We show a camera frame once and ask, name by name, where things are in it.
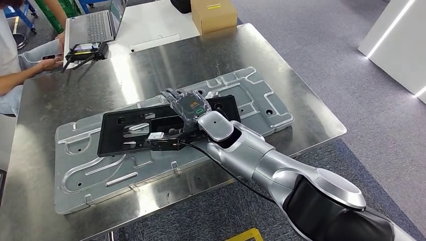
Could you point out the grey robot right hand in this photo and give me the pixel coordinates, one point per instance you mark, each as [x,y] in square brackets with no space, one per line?
[189,104]

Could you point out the black plastic panel part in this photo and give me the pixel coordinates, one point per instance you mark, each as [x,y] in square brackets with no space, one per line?
[113,133]

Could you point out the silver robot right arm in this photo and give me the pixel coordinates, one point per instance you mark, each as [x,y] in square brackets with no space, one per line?
[283,179]

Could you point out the stainless steel workbench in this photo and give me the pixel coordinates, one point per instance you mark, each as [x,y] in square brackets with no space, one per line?
[166,66]

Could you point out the white flat board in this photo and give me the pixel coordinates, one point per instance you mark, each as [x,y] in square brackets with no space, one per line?
[154,43]

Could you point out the white table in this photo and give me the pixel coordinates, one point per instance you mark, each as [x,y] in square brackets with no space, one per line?
[149,23]

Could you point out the brown cardboard box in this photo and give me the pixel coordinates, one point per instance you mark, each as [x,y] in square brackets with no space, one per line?
[213,15]

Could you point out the black bag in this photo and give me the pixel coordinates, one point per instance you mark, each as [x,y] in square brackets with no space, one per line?
[181,5]

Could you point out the black router with antennas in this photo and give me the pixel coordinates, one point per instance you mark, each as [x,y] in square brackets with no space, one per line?
[86,51]

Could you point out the grey stamped metal panel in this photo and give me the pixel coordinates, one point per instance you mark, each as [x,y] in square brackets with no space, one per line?
[100,179]

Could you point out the silver laptop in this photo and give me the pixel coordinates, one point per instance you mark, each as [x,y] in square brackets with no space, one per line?
[93,26]

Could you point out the yellow floor tape square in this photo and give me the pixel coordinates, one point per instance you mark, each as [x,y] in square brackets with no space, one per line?
[246,235]

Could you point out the black smartphone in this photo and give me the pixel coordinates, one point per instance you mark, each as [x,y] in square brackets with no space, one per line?
[51,57]

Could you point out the green plastic crate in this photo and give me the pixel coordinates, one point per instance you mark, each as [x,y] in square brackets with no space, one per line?
[66,6]

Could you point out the black round stool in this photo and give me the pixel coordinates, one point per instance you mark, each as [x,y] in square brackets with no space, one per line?
[20,40]

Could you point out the seated person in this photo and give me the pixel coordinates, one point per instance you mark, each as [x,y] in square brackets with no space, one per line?
[10,76]

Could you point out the blue wheeled cart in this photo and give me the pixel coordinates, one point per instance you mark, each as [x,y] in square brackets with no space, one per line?
[20,11]

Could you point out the white display stand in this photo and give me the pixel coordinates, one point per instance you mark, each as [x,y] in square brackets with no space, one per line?
[399,50]

